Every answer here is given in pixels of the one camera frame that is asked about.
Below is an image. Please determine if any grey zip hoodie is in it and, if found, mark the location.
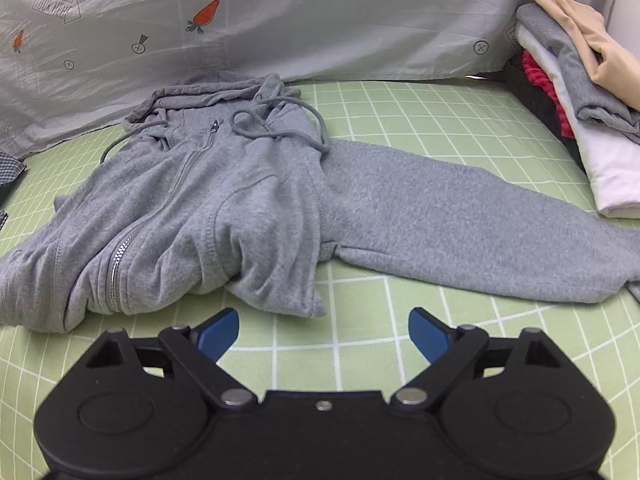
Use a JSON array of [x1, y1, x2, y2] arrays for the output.
[[1, 73, 639, 333]]

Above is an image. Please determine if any green grid bed sheet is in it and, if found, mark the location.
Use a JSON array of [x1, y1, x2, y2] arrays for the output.
[[1, 79, 639, 479]]

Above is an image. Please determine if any white folded garment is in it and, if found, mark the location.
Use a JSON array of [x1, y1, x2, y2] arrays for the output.
[[516, 25, 639, 220]]

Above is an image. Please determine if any white carrot print sheet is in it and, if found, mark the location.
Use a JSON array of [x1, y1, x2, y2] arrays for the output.
[[1, 0, 614, 157]]

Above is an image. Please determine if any beige folded garment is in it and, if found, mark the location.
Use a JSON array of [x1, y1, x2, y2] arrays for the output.
[[534, 0, 640, 110]]

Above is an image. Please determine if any blue checked shirt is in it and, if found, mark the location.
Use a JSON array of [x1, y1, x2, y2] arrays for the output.
[[0, 152, 27, 206]]

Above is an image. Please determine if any black folded garment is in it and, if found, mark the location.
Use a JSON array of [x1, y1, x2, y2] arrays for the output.
[[503, 52, 585, 172]]

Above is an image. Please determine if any red striped folded garment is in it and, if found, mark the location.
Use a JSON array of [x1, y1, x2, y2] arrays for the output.
[[522, 50, 575, 140]]

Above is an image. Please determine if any grey folded garment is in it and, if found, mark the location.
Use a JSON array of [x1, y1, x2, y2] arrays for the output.
[[516, 3, 639, 144]]

